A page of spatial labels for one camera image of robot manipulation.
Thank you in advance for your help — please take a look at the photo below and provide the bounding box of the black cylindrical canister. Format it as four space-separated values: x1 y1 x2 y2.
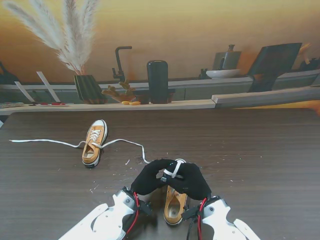
146 59 169 105

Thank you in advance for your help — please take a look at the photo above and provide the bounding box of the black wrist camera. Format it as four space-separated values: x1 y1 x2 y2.
138 199 154 216
181 204 201 221

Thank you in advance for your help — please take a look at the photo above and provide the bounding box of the black kitchen faucet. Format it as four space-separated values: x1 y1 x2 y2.
111 45 133 82

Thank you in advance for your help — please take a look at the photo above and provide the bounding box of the light wooden shelf plank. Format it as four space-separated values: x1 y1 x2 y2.
0 99 216 116

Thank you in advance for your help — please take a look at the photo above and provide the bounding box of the red wrist cable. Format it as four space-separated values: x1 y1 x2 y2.
196 198 209 236
125 191 141 235

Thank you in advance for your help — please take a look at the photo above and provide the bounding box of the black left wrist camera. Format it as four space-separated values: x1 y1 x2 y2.
138 199 154 216

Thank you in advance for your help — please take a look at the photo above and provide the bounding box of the red left wrist cable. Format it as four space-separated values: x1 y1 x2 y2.
125 191 141 235

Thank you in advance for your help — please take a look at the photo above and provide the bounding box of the short white slanted slat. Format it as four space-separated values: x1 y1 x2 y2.
14 81 36 105

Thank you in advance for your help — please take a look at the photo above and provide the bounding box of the grey metal kettle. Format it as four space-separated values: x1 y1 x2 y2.
212 44 242 71

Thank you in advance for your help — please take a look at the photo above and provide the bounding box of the dark ribbed vase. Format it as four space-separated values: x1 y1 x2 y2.
73 74 107 105

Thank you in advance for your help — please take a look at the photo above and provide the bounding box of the grey shelf plank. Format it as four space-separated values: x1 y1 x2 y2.
211 86 320 110

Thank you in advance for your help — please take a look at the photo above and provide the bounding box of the yellow sneaker with spread lace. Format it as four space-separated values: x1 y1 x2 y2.
81 119 110 169

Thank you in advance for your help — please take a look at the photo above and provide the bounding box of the red right wrist cable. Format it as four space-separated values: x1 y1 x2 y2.
196 198 209 236

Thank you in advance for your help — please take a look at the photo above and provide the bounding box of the dark slanted board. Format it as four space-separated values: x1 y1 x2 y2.
247 42 303 93

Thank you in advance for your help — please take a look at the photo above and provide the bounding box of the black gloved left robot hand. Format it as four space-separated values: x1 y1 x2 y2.
130 157 176 196

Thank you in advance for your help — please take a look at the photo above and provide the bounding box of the white bowl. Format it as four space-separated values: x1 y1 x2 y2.
205 68 241 80

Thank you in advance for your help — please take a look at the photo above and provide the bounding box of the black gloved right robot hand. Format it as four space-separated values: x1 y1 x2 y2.
164 162 213 201

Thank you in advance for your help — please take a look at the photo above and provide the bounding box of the long white spread shoelace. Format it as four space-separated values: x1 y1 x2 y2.
9 129 152 165

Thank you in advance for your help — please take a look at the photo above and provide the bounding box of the white pampas grass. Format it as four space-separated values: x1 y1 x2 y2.
0 0 101 76

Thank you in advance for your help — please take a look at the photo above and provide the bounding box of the long white slanted slat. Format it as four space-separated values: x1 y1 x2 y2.
36 71 62 103

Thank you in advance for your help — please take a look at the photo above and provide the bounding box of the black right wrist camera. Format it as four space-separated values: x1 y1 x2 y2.
181 204 201 221

